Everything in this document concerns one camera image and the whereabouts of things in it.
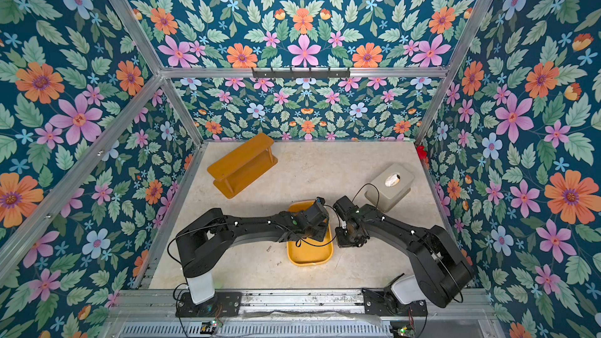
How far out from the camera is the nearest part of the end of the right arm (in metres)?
0.64

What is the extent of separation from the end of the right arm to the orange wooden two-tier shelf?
1.48ft

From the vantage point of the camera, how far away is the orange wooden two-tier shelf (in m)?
0.94
